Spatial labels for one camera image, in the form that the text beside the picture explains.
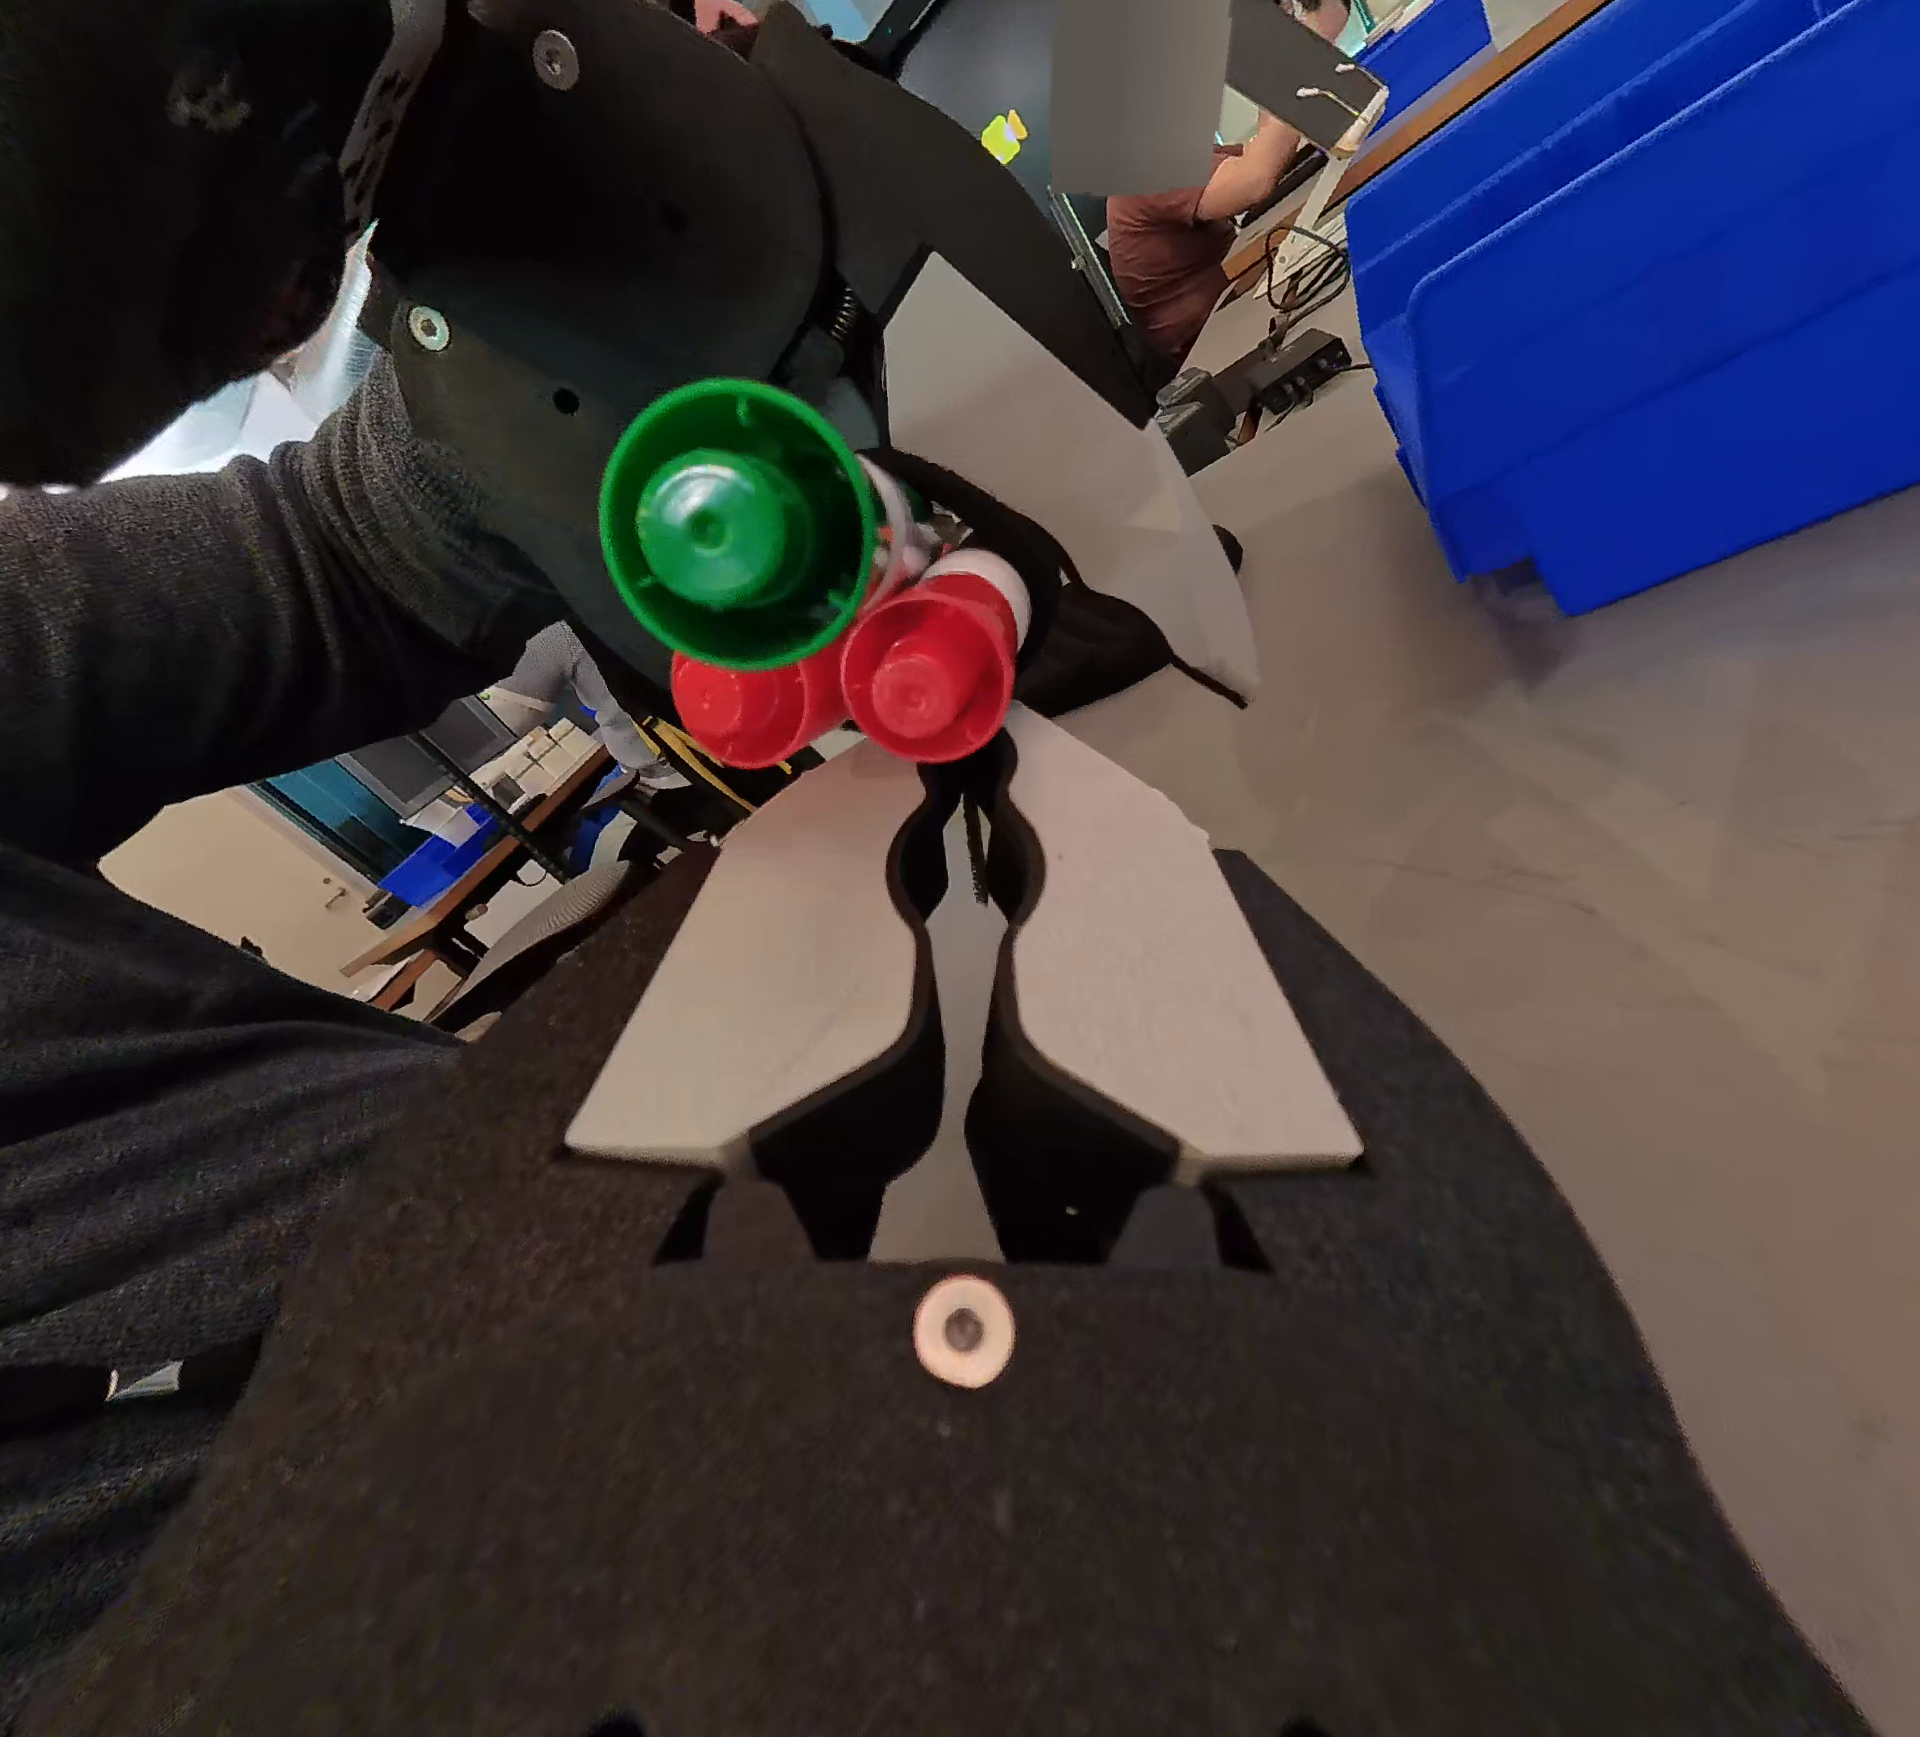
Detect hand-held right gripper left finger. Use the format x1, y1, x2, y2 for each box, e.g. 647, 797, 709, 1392
566, 717, 979, 1262

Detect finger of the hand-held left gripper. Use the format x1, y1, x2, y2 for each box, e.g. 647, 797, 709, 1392
878, 251, 1264, 707
1020, 588, 1195, 718

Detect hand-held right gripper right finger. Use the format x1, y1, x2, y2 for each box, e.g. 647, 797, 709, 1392
972, 702, 1369, 1262

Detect red marker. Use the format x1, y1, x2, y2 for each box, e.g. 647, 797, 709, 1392
841, 548, 1039, 764
670, 648, 864, 771

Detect green marker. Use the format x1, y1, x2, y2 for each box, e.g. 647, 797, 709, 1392
597, 377, 940, 675

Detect person's left forearm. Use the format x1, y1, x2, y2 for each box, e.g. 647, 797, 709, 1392
0, 355, 632, 869

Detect person's left hand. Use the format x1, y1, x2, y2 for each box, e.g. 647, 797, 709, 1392
0, 0, 483, 486

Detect black box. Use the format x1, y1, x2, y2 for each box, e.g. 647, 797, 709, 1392
1154, 366, 1248, 474

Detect grey office chair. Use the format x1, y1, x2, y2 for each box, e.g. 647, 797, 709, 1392
426, 858, 632, 1030

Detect black power strip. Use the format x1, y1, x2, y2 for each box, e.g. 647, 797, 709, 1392
1244, 330, 1356, 413

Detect wooden table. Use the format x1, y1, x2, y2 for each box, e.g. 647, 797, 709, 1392
342, 738, 632, 1011

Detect small blue plastic bin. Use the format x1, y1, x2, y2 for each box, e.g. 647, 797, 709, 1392
375, 819, 505, 907
1356, 0, 1499, 79

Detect black monitor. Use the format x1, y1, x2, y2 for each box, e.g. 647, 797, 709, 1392
896, 0, 1135, 268

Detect dark grey monitor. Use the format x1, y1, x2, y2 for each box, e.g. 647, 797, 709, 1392
1231, 0, 1391, 144

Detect person's dark grey sweater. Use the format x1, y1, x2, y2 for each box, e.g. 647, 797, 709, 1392
0, 853, 468, 1678

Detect large blue plastic bin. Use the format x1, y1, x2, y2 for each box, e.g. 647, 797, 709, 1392
1344, 0, 1920, 539
1372, 0, 1920, 616

